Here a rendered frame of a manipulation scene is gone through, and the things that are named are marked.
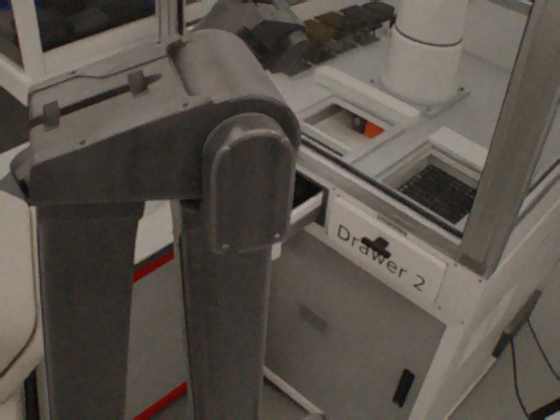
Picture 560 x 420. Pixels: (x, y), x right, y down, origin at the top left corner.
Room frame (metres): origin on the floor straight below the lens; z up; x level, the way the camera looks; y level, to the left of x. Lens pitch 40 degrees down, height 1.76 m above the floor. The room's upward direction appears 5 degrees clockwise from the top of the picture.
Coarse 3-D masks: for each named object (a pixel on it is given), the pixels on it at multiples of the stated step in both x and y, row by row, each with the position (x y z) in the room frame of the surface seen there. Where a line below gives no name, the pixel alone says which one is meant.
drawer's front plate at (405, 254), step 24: (336, 216) 1.03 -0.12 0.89; (360, 216) 0.99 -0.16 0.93; (336, 240) 1.02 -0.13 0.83; (360, 240) 0.98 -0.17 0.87; (408, 240) 0.93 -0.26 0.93; (384, 264) 0.94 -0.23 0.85; (408, 264) 0.90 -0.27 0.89; (432, 264) 0.87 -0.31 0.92; (408, 288) 0.89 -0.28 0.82; (432, 288) 0.86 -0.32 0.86
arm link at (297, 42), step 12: (288, 36) 0.75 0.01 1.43; (300, 36) 0.75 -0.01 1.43; (252, 48) 0.77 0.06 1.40; (264, 48) 0.78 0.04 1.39; (288, 48) 0.74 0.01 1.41; (300, 48) 0.76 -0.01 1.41; (264, 60) 0.76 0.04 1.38; (276, 60) 0.74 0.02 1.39; (288, 60) 0.76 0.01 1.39; (276, 72) 0.75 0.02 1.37
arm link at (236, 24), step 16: (224, 0) 0.72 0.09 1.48; (240, 0) 0.71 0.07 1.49; (256, 0) 0.74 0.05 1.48; (272, 0) 0.76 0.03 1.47; (208, 16) 0.71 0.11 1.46; (224, 16) 0.71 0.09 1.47; (240, 16) 0.70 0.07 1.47; (256, 16) 0.69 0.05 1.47; (272, 16) 0.72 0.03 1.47; (288, 16) 0.75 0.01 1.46; (192, 32) 0.70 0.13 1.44; (240, 32) 0.69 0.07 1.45; (256, 32) 0.69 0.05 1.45; (272, 32) 0.72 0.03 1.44; (288, 32) 0.75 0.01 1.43; (304, 32) 0.77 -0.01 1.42; (272, 48) 0.74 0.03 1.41; (16, 160) 0.63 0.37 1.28
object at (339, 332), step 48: (288, 240) 1.15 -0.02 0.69; (288, 288) 1.14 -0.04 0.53; (336, 288) 1.04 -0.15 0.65; (384, 288) 0.96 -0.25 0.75; (528, 288) 1.26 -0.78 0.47; (288, 336) 1.13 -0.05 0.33; (336, 336) 1.03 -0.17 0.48; (384, 336) 0.94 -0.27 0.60; (432, 336) 0.86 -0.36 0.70; (480, 336) 0.98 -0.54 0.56; (288, 384) 1.11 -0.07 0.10; (336, 384) 1.00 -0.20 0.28; (384, 384) 0.91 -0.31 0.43; (432, 384) 0.83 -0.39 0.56
